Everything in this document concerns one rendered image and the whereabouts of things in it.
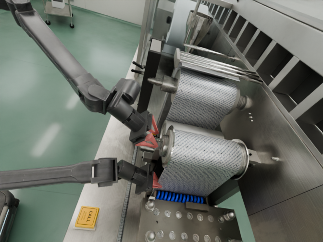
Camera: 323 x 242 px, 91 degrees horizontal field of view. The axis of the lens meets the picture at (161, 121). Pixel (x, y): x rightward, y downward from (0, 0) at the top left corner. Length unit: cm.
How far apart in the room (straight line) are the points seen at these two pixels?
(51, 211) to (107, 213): 105
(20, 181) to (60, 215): 124
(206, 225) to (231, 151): 32
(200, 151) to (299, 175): 26
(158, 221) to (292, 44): 77
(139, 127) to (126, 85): 13
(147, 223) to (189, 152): 31
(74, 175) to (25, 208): 136
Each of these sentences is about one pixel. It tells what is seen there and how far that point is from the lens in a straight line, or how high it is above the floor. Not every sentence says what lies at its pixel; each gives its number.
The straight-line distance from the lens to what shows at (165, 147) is 51.
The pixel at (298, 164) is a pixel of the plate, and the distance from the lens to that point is 58.
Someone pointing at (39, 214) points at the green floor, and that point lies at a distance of 182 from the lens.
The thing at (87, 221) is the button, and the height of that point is 92.
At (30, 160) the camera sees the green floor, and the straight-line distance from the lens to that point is 208.
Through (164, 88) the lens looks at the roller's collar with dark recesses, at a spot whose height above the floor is 133.
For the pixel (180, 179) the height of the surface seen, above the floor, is 115.
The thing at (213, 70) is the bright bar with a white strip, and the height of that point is 145.
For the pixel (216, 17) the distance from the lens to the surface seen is 137.
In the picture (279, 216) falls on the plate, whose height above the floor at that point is 127.
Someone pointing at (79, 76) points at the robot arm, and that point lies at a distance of 50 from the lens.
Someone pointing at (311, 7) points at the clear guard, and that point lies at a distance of 76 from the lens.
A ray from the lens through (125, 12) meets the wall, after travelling 607.
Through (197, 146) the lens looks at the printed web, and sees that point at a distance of 52.
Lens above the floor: 168
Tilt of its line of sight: 44 degrees down
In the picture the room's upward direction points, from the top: 20 degrees clockwise
